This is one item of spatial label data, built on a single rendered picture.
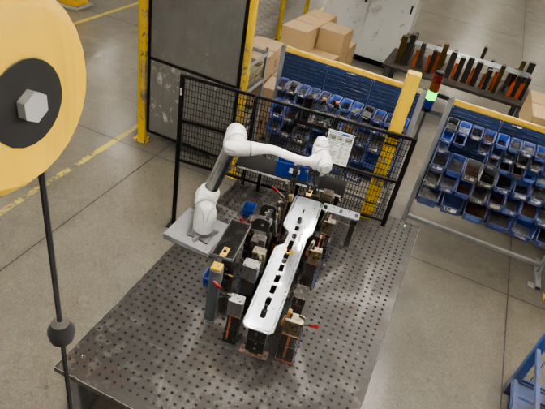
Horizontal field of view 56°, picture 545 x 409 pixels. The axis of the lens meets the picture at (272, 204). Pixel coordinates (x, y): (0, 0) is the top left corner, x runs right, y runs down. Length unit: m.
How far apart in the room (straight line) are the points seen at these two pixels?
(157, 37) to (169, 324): 3.31
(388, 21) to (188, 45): 4.97
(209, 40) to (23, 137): 4.98
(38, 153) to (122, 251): 4.38
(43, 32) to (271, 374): 2.88
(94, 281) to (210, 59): 2.44
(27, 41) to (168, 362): 2.84
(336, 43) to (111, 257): 4.55
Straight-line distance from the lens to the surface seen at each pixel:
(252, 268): 3.10
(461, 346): 4.76
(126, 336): 3.25
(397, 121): 3.98
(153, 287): 3.50
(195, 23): 5.37
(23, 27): 0.37
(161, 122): 6.04
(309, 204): 3.89
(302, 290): 3.16
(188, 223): 3.91
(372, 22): 9.74
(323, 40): 7.74
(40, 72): 0.38
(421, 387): 4.33
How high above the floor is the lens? 3.25
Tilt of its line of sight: 36 degrees down
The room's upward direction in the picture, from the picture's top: 12 degrees clockwise
